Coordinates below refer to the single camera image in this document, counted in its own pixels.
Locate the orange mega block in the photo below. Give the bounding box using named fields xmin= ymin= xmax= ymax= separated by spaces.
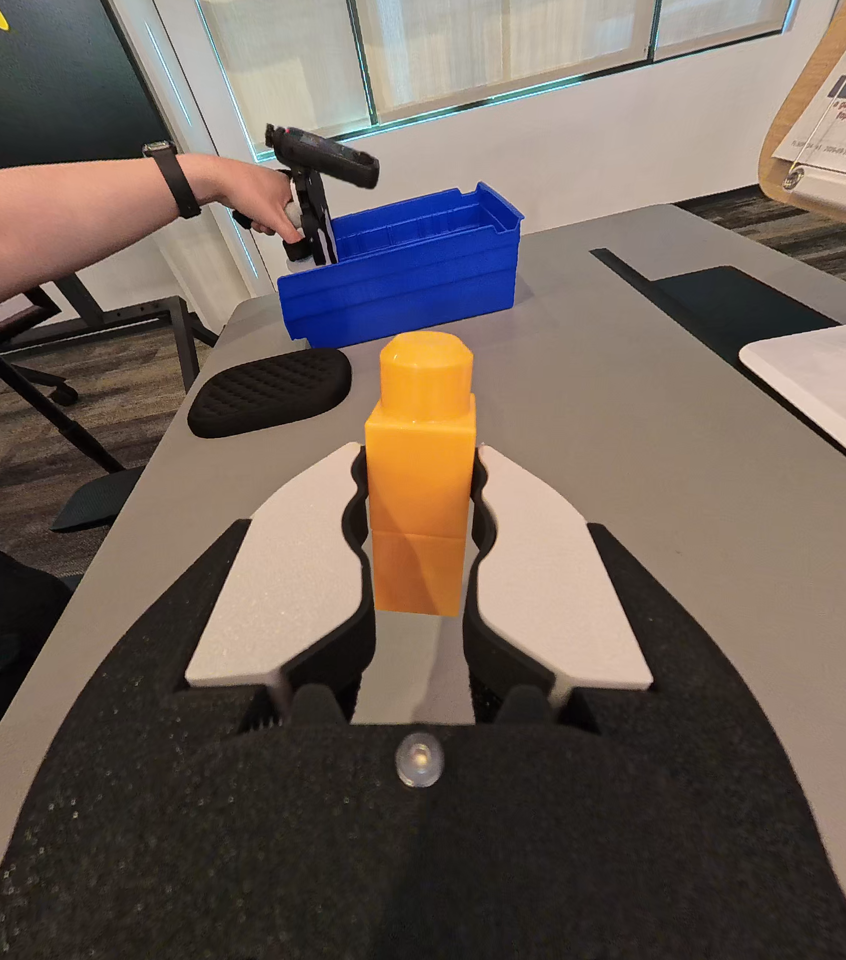
xmin=365 ymin=332 xmax=478 ymax=537
xmin=372 ymin=527 xmax=465 ymax=618

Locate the person's left forearm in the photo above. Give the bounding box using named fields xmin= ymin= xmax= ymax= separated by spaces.
xmin=0 ymin=153 xmax=206 ymax=320

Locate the black monitor stand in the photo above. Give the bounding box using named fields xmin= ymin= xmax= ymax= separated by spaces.
xmin=40 ymin=273 xmax=220 ymax=393

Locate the metal wire page holder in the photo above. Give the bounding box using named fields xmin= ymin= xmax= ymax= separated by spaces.
xmin=783 ymin=15 xmax=846 ymax=192

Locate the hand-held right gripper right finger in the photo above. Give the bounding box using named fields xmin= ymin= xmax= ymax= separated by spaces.
xmin=460 ymin=444 xmax=654 ymax=715

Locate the person's left hand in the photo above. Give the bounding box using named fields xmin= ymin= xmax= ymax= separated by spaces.
xmin=201 ymin=161 xmax=304 ymax=246

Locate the large window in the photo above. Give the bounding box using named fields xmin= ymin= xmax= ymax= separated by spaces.
xmin=198 ymin=0 xmax=840 ymax=144

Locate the blue plastic bin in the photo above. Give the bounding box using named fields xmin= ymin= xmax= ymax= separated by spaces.
xmin=278 ymin=182 xmax=526 ymax=348

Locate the large black monitor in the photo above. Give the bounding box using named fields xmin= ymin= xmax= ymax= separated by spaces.
xmin=0 ymin=0 xmax=169 ymax=185

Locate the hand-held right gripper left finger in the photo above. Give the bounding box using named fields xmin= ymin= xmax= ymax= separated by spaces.
xmin=186 ymin=442 xmax=380 ymax=714

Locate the white document stand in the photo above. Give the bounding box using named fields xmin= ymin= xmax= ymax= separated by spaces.
xmin=739 ymin=228 xmax=846 ymax=496

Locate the black wrist band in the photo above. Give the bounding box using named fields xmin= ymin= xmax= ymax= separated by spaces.
xmin=143 ymin=140 xmax=202 ymax=220

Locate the black wrist rest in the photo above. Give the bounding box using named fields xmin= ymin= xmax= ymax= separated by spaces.
xmin=188 ymin=347 xmax=354 ymax=440

